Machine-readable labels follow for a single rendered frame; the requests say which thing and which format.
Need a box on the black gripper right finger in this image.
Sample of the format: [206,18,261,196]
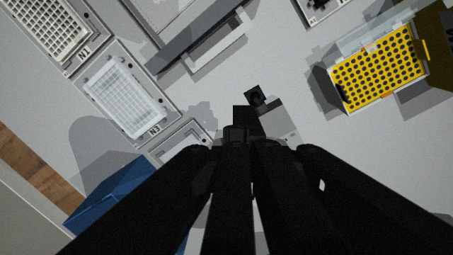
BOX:
[243,106,453,255]

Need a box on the blue bin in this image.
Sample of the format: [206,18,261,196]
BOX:
[62,154,157,236]

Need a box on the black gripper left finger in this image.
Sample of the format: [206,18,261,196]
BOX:
[55,105,256,255]

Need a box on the yellow waste bin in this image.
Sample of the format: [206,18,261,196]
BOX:
[413,0,453,93]

